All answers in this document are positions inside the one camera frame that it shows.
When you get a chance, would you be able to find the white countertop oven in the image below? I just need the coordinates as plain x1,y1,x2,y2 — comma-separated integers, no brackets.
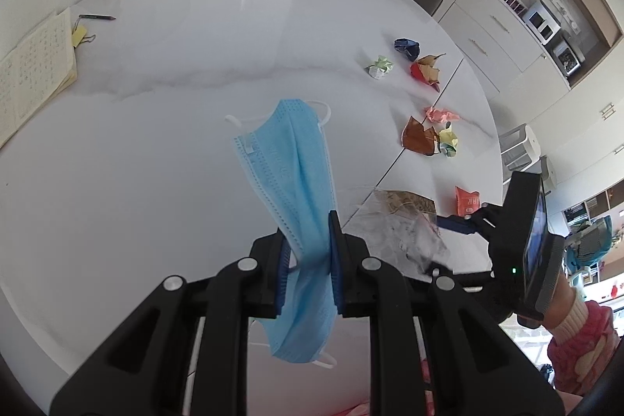
524,0,561,44

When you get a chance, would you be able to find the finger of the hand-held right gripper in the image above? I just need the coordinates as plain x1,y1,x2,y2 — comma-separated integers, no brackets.
436,204,505,241
429,266,493,291

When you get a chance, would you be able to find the open notebook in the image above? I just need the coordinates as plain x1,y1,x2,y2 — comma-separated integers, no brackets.
0,7,78,149

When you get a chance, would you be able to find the red snack packet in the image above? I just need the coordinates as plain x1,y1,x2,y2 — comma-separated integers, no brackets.
454,185,482,218

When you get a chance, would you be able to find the blue face mask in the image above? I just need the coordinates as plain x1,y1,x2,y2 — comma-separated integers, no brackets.
225,99,338,369

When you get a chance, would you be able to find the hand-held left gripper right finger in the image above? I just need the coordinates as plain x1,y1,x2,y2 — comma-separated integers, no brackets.
328,210,566,416

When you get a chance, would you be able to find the yellow binder clip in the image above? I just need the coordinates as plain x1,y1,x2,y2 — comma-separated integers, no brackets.
71,26,97,48

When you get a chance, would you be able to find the person's right forearm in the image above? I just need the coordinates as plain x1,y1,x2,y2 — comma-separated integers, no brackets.
541,279,622,397

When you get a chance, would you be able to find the crumpled yellow green paper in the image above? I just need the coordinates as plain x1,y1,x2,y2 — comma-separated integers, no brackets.
437,123,460,158

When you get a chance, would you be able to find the crumpled navy paper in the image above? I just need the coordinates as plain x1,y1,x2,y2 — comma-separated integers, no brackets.
394,38,421,60

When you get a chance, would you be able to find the crumpled red brown wrapper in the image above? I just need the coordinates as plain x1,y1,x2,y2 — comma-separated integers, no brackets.
409,52,447,92

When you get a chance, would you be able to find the clear plastic bag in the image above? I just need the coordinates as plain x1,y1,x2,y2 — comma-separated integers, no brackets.
348,188,452,275

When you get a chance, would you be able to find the silver countertop appliance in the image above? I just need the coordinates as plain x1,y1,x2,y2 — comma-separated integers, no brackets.
553,39,584,76

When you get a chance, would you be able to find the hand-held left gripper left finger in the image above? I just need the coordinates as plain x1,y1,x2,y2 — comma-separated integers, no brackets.
49,228,296,416

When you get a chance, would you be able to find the brown paper scrap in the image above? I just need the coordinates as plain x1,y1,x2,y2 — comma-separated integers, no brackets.
373,189,436,217

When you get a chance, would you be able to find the brown foil wrapper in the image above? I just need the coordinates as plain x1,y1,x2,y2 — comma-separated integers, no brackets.
402,116,440,156

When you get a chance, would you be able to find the white drawer cabinet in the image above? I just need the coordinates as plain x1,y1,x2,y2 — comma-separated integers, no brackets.
439,0,571,101

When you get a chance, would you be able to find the crumpled pink paper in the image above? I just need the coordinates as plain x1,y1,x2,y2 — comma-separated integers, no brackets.
425,106,460,124

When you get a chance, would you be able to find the crumpled green white paper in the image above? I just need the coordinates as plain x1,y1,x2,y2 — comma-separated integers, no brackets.
367,56,394,80

